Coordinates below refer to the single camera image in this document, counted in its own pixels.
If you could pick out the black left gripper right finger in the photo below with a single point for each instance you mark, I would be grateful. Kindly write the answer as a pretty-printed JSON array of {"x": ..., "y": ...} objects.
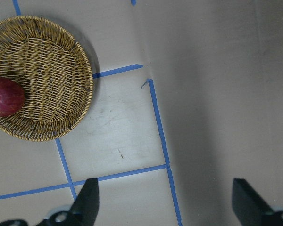
[{"x": 250, "y": 208}]

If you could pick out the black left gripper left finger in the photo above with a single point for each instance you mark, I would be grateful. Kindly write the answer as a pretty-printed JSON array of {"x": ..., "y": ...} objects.
[{"x": 83, "y": 211}]

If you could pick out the round wicker basket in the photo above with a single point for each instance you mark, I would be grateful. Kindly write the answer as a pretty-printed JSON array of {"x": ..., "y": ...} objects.
[{"x": 55, "y": 73}]

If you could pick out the dark red apple in basket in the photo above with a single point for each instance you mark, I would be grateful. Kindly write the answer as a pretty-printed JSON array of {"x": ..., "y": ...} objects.
[{"x": 12, "y": 97}]

